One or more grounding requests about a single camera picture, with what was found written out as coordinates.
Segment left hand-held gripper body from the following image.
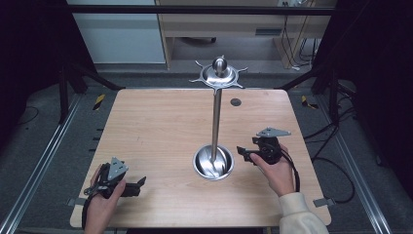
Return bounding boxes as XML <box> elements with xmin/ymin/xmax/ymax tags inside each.
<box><xmin>84</xmin><ymin>156</ymin><xmax>134</xmax><ymax>200</ymax></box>

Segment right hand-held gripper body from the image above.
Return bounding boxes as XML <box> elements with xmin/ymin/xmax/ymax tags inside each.
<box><xmin>251</xmin><ymin>127</ymin><xmax>292</xmax><ymax>166</ymax></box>

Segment person's right hand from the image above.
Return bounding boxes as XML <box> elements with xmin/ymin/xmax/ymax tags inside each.
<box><xmin>248</xmin><ymin>143</ymin><xmax>296</xmax><ymax>198</ymax></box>

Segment person's left hand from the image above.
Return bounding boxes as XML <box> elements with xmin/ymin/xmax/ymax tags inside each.
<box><xmin>83</xmin><ymin>164</ymin><xmax>128</xmax><ymax>228</ymax></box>

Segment steel stand with hooks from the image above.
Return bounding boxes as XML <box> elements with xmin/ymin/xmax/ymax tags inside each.
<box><xmin>188</xmin><ymin>55</ymin><xmax>249</xmax><ymax>182</ymax></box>

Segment yellow black tape strip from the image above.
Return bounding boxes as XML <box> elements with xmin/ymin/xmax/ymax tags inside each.
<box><xmin>93</xmin><ymin>93</ymin><xmax>107</xmax><ymax>111</ymax></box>
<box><xmin>300</xmin><ymin>95</ymin><xmax>319</xmax><ymax>111</ymax></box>

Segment wooden desk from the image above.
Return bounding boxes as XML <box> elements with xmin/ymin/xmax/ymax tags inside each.
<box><xmin>155</xmin><ymin>0</ymin><xmax>339</xmax><ymax>70</ymax></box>

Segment white cabinet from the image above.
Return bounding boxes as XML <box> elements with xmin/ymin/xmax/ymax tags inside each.
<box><xmin>66</xmin><ymin>0</ymin><xmax>168</xmax><ymax>65</ymax></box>

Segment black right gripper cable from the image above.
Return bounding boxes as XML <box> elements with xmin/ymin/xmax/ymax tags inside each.
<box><xmin>280</xmin><ymin>149</ymin><xmax>301</xmax><ymax>193</ymax></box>

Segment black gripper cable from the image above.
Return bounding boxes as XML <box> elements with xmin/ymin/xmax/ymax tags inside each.
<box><xmin>81</xmin><ymin>192</ymin><xmax>98</xmax><ymax>230</ymax></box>
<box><xmin>280</xmin><ymin>149</ymin><xmax>301</xmax><ymax>193</ymax></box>

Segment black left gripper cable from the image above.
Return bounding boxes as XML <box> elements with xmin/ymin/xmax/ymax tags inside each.
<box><xmin>81</xmin><ymin>192</ymin><xmax>98</xmax><ymax>230</ymax></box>

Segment grey metal table bracket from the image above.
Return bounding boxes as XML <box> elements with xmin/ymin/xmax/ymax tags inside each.
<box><xmin>313</xmin><ymin>197</ymin><xmax>337</xmax><ymax>209</ymax></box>
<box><xmin>66</xmin><ymin>197</ymin><xmax>88</xmax><ymax>208</ymax></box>

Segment aluminium floor rail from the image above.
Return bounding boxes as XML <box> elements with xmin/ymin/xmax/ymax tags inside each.
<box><xmin>315</xmin><ymin>94</ymin><xmax>394</xmax><ymax>234</ymax></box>
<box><xmin>0</xmin><ymin>94</ymin><xmax>83</xmax><ymax>234</ymax></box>

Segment black floor cable loop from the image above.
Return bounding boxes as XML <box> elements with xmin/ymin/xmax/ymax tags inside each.
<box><xmin>310</xmin><ymin>156</ymin><xmax>357</xmax><ymax>205</ymax></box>

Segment black metal frame strut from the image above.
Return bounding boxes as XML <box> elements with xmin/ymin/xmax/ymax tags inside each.
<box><xmin>57</xmin><ymin>61</ymin><xmax>127</xmax><ymax>125</ymax></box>
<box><xmin>275</xmin><ymin>62</ymin><xmax>341</xmax><ymax>126</ymax></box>

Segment thin dark floor cable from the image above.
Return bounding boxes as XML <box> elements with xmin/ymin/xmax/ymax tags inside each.
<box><xmin>17</xmin><ymin>105</ymin><xmax>41</xmax><ymax>127</ymax></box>

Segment black cables under desk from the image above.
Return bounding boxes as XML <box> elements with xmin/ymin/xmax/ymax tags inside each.
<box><xmin>280</xmin><ymin>1</ymin><xmax>322</xmax><ymax>71</ymax></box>

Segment black horizontal frame bar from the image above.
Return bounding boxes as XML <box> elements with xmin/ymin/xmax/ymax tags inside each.
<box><xmin>61</xmin><ymin>4</ymin><xmax>339</xmax><ymax>17</ymax></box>

